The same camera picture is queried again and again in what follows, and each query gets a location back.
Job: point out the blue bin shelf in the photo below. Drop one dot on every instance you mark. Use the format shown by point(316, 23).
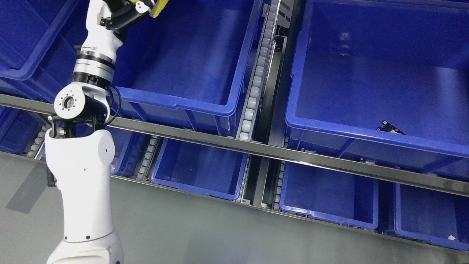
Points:
point(331, 196)
point(128, 150)
point(200, 169)

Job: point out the blue bin lower right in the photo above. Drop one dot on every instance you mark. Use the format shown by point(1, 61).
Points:
point(358, 63)

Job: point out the small black part in bin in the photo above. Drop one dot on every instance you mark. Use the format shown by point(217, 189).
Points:
point(387, 127)

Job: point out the blue bin bottom shelf right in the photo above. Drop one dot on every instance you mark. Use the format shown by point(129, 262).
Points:
point(331, 196)

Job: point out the blue bin bottom shelf middle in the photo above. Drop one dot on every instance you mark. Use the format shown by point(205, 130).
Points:
point(200, 169)

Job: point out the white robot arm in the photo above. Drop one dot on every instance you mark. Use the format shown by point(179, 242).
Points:
point(79, 150)

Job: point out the blue bin bottom shelf left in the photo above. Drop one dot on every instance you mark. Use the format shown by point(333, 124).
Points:
point(128, 150)

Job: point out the blue bin bottom far right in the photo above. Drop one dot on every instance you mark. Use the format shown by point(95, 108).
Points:
point(431, 216)

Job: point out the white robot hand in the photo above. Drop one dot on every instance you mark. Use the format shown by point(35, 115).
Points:
point(103, 18)

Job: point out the blue bin far left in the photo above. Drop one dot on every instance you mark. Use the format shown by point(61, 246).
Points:
point(37, 45)

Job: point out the yellow foam block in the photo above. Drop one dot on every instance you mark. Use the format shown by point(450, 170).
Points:
point(150, 7)

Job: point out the blue bin lower middle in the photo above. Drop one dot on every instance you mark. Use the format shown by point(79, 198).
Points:
point(190, 66)

